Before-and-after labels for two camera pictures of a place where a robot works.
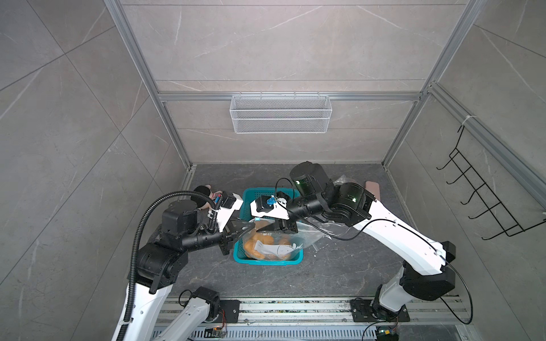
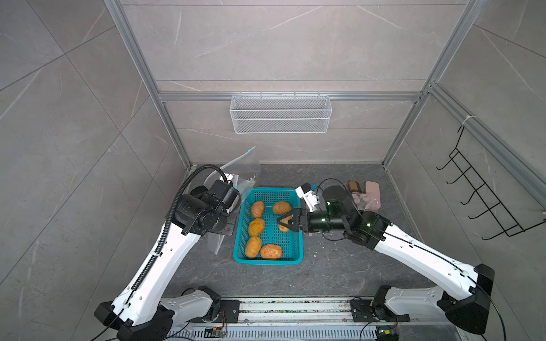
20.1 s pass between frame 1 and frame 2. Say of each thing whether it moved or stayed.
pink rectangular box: stayed
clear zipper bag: moved
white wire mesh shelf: stayed
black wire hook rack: stayed
